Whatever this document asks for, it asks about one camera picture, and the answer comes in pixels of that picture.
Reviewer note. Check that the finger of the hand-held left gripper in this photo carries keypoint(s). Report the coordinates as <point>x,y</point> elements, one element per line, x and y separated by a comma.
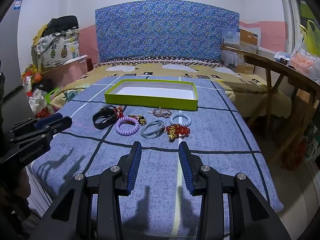
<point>60,123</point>
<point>50,120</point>

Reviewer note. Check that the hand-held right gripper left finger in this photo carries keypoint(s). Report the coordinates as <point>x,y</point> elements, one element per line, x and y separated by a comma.
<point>133,165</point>

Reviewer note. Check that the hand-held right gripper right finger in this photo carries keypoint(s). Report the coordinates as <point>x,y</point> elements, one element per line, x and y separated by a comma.
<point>186,167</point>

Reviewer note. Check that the black wrist band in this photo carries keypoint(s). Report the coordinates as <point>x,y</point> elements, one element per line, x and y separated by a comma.
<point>96,122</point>

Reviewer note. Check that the gold black hair clip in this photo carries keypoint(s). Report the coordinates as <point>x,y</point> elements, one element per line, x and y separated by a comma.
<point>142,121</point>

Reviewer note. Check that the green shallow box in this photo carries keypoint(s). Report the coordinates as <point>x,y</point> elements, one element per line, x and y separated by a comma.
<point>150,102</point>

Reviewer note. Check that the white plastic bag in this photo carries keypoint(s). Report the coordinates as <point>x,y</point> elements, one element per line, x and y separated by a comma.
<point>37,101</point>

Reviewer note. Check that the green plastic bag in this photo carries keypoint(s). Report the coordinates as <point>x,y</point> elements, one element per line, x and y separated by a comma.
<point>52,95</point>

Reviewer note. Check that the blue checked blanket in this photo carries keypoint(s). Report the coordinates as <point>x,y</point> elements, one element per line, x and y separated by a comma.
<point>220,140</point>

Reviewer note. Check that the orange snack bags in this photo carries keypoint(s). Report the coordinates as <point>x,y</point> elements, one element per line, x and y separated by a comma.
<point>31,77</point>

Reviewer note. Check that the pink storage box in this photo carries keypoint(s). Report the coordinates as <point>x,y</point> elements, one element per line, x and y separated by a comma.
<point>75,72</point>

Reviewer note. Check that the small red box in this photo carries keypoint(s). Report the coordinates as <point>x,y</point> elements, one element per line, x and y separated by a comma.
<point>89,65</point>

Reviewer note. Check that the pineapple print bag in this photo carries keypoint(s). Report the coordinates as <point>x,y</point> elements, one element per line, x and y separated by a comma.
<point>57,47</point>

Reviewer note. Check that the grey refrigerator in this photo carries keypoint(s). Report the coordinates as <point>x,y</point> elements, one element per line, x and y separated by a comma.
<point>11,55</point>

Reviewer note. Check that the yellow printed bedsheet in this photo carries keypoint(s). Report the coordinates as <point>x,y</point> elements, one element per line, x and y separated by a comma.
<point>155,71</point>

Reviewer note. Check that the black bag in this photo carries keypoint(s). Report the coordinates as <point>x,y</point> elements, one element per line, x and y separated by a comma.
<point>65,21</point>

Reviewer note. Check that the blue floral headboard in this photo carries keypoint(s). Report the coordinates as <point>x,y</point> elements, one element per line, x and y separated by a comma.
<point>162,30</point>

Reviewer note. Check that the wooden table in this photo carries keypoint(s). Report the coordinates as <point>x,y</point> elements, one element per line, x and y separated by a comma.
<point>287,72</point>

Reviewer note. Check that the printed cardboard box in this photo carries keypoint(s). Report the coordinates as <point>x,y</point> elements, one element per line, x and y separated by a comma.
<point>247,40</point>

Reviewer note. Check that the blue white packet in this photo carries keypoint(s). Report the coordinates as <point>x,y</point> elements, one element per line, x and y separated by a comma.
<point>282,56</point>

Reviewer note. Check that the white bag with orange print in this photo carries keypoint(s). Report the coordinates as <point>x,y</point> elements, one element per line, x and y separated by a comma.
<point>305,60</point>

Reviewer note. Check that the yellow-green tote bag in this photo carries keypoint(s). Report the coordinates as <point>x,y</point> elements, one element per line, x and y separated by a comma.
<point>310,37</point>

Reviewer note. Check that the white window frame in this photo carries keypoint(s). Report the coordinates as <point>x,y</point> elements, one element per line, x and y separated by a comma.
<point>290,10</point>

